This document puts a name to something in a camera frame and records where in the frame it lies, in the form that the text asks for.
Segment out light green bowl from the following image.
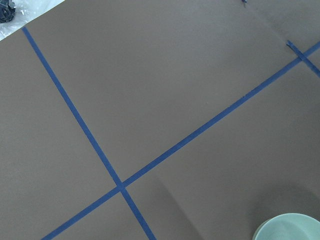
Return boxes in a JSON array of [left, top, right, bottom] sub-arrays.
[[252, 213, 320, 240]]

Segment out clear crumpled plastic wrap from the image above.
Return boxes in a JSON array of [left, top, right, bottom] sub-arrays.
[[0, 0, 64, 41]]

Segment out folded dark blue umbrella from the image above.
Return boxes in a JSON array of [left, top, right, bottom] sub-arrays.
[[0, 0, 16, 24]]

